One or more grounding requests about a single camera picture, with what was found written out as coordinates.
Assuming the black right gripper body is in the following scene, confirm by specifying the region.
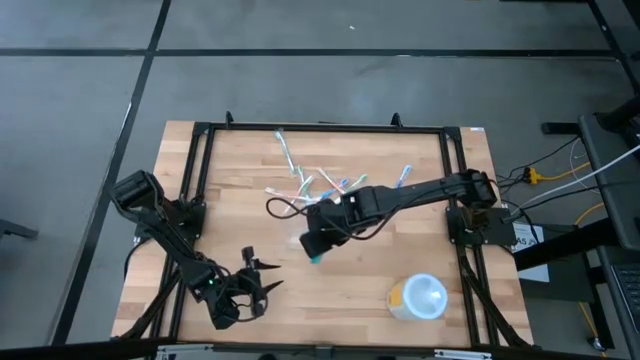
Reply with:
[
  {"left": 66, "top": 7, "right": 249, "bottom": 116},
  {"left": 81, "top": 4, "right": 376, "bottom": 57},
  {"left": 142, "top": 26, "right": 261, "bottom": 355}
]
[{"left": 298, "top": 198, "right": 354, "bottom": 261}]

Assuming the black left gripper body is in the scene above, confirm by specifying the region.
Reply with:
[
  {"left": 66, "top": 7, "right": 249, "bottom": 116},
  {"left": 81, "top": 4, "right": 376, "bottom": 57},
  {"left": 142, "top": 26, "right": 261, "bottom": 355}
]
[{"left": 206, "top": 245, "right": 268, "bottom": 331}]

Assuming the yellow hanging extension cable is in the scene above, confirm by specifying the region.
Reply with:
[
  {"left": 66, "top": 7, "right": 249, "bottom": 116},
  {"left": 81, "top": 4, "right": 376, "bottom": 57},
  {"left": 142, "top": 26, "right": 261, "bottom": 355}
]
[{"left": 522, "top": 160, "right": 594, "bottom": 187}]

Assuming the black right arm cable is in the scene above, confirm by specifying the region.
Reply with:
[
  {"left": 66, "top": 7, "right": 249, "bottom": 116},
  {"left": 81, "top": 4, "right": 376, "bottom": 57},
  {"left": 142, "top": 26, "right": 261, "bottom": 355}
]
[{"left": 265, "top": 197, "right": 401, "bottom": 242}]

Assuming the black aluminium table frame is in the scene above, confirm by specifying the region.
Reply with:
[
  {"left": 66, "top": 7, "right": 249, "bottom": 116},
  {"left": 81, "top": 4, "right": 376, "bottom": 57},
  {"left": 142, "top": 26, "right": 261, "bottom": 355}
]
[{"left": 112, "top": 110, "right": 534, "bottom": 351}]

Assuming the white hanging cable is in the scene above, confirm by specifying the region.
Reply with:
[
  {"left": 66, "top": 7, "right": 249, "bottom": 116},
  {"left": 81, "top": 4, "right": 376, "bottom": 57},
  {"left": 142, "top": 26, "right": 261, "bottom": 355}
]
[{"left": 508, "top": 143, "right": 640, "bottom": 214}]

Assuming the black keyboard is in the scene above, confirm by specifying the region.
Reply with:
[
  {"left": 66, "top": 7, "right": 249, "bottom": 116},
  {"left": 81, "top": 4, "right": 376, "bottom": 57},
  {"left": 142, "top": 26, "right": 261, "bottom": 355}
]
[{"left": 610, "top": 263, "right": 640, "bottom": 334}]

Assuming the blue toothbrush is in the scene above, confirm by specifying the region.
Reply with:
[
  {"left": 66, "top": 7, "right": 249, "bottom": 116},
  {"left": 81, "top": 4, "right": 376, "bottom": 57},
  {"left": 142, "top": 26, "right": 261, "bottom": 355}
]
[
  {"left": 319, "top": 177, "right": 351, "bottom": 201},
  {"left": 396, "top": 163, "right": 414, "bottom": 190}
]

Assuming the dark grey desk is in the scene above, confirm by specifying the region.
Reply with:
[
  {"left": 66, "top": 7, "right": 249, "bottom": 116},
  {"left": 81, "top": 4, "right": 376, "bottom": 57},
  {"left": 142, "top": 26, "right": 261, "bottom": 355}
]
[{"left": 578, "top": 112, "right": 640, "bottom": 346}]

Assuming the black floor stand foot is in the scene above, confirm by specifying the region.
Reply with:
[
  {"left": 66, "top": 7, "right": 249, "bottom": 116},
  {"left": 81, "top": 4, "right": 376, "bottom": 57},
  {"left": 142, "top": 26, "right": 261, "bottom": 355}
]
[{"left": 0, "top": 218, "right": 40, "bottom": 241}]

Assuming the silver aluminium bracket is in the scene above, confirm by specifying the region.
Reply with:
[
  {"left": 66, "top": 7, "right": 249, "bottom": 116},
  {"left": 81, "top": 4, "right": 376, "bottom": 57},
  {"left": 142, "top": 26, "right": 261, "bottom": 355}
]
[
  {"left": 433, "top": 348, "right": 494, "bottom": 360},
  {"left": 157, "top": 343, "right": 215, "bottom": 360}
]

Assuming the white paper sign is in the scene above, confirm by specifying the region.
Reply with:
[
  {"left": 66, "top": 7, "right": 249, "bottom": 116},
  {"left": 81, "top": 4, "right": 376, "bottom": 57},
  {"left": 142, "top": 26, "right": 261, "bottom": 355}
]
[{"left": 513, "top": 222, "right": 551, "bottom": 284}]

